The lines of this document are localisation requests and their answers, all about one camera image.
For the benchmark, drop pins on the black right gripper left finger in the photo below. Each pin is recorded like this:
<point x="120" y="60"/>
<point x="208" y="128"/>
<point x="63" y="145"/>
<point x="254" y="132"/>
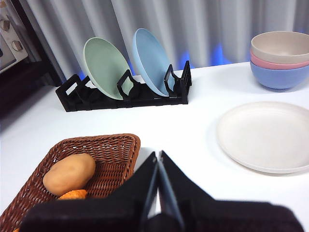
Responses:
<point x="96" y="215"/>

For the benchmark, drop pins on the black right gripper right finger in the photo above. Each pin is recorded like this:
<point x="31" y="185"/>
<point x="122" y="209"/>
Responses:
<point x="229" y="217"/>

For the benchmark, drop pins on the orange plastic corn cob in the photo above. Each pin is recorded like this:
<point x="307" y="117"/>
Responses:
<point x="72" y="194"/>

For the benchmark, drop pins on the brown potato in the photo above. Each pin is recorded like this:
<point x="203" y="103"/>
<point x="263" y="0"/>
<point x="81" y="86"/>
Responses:
<point x="68" y="174"/>

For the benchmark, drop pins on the brown wicker basket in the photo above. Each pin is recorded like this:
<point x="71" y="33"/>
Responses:
<point x="106" y="164"/>

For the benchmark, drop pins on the white plate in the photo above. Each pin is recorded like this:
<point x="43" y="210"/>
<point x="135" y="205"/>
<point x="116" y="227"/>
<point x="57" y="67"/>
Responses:
<point x="265" y="137"/>

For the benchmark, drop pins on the black dish rack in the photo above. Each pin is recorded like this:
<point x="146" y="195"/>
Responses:
<point x="120" y="102"/>

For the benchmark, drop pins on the blue bowl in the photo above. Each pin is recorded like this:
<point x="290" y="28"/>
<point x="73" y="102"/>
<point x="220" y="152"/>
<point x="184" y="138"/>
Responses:
<point x="277" y="78"/>

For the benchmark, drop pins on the pale green plate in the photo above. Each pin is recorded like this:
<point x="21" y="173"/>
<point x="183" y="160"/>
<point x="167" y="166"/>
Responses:
<point x="106" y="65"/>

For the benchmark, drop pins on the pink bowl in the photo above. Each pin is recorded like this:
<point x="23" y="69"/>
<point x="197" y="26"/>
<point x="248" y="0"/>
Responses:
<point x="265" y="63"/>

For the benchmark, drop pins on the light blue plate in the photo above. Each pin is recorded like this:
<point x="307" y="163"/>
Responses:
<point x="152" y="58"/>

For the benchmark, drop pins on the beige bowl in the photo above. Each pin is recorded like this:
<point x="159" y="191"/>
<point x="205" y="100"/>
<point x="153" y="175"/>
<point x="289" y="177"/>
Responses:
<point x="277" y="46"/>

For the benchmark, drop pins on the silver toaster oven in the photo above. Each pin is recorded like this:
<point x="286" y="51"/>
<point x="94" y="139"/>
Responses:
<point x="9" y="48"/>

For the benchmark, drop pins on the grey curtain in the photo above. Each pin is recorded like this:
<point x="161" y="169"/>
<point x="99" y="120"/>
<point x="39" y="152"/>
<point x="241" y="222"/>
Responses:
<point x="193" y="24"/>

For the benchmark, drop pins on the black metal shelf frame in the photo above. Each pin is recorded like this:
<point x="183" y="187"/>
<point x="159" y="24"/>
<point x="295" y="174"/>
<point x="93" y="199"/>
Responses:
<point x="31" y="79"/>

